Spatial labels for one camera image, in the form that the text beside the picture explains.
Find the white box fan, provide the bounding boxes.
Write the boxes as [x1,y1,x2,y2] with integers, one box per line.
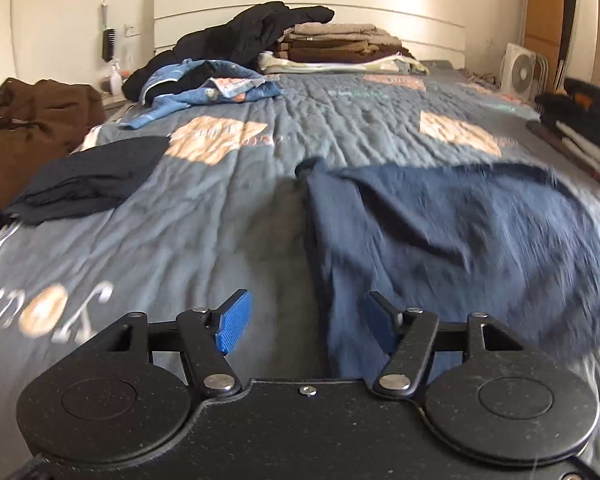
[500,42,551,96]

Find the light blue printed garment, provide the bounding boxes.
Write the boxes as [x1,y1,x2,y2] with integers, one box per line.
[120,59,284,131]

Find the stack of folded dark clothes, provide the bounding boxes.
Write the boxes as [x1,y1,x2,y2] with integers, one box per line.
[526,77,600,193]

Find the navy t-shirt with yellow print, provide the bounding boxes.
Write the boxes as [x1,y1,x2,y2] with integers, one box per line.
[295,157,600,381]

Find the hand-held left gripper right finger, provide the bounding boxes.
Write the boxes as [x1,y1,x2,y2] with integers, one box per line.
[367,290,531,400]

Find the black hairbrush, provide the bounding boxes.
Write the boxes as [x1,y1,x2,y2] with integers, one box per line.
[101,2,117,63]

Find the dark narrow panel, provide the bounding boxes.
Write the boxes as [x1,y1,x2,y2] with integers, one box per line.
[555,0,581,93]

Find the brown cardboard sheet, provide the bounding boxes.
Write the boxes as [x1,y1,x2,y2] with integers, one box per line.
[522,0,568,81]

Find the brown hooded jacket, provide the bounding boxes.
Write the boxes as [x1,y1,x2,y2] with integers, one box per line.
[0,77,106,211]

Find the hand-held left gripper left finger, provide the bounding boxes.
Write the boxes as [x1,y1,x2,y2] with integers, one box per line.
[96,289,253,400]

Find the white headboard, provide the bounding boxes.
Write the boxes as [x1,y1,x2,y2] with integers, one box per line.
[152,0,467,71]

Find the white bedside table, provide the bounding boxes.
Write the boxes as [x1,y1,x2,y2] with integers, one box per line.
[100,92,133,111]

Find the stack of folded brown clothes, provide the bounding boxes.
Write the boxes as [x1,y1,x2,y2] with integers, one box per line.
[257,22,423,76]

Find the folded black pants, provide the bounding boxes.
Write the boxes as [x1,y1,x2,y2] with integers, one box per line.
[5,136,171,226]

